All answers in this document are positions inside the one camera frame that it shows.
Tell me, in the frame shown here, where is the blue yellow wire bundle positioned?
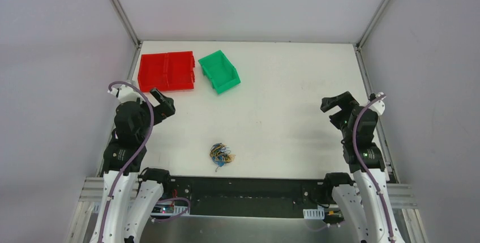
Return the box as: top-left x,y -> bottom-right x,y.
208,142 -> 237,172

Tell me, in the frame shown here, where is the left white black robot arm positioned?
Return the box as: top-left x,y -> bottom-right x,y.
90,85 -> 175,242

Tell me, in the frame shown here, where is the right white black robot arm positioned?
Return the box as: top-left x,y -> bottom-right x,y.
320,91 -> 404,242

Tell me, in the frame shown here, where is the red plastic bin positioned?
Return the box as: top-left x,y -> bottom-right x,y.
138,51 -> 195,92

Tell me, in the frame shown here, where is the green plastic bin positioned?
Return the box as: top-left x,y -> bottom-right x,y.
198,50 -> 241,95

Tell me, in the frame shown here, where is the right circuit board connector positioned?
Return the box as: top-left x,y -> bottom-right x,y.
324,211 -> 344,224

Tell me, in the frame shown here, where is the left circuit board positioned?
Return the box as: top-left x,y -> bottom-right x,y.
152,203 -> 175,215

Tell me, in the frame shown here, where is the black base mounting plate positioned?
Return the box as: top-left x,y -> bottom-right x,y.
161,176 -> 337,219

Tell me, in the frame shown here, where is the aluminium frame rail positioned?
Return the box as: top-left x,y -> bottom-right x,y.
79,176 -> 142,203

